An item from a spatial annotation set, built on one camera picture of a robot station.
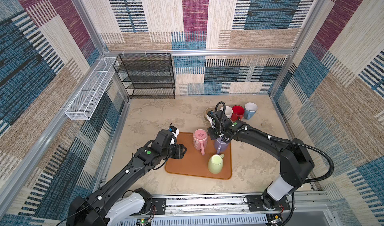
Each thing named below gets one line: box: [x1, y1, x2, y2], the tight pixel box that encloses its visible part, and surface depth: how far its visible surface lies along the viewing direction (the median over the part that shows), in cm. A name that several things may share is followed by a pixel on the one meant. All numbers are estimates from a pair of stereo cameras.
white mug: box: [224, 105, 233, 119], surface depth 101 cm
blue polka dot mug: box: [243, 102, 258, 121], surface depth 103 cm
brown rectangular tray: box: [165, 132, 232, 180], surface depth 87 cm
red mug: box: [230, 105, 245, 122], surface depth 104 cm
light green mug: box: [208, 153, 225, 174], surface depth 80 cm
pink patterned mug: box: [193, 129, 208, 156], surface depth 87 cm
